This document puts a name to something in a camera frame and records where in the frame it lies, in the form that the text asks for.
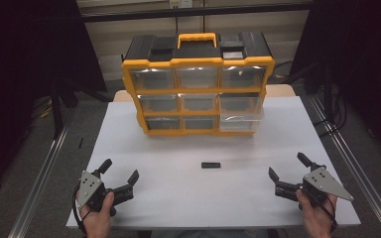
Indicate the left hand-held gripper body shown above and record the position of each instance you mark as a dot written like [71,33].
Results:
[91,188]

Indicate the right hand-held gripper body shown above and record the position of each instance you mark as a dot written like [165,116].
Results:
[324,183]

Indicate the clear plastic drawer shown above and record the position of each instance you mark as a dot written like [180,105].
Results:
[241,124]

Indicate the small black block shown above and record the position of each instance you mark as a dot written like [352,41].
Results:
[211,165]

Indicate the person's left hand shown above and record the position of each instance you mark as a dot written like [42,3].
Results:
[97,219]

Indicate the person's right hand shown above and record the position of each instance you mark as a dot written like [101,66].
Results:
[316,218]

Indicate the small black floor piece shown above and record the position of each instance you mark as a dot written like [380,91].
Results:
[80,142]

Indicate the black metal stand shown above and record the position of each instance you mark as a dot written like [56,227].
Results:
[328,95]
[57,112]

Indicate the grid of clear drawers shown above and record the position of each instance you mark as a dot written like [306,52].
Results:
[196,77]

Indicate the black curtain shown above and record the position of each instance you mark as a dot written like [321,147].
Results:
[370,49]
[13,66]

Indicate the yellow black drawer cabinet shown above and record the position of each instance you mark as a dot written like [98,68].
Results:
[196,61]

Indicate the black horizontal bar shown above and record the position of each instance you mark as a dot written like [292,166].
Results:
[195,13]

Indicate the metal floor rail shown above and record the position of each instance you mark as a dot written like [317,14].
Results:
[360,175]
[36,195]

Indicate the white wall outlet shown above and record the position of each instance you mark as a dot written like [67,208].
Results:
[181,3]

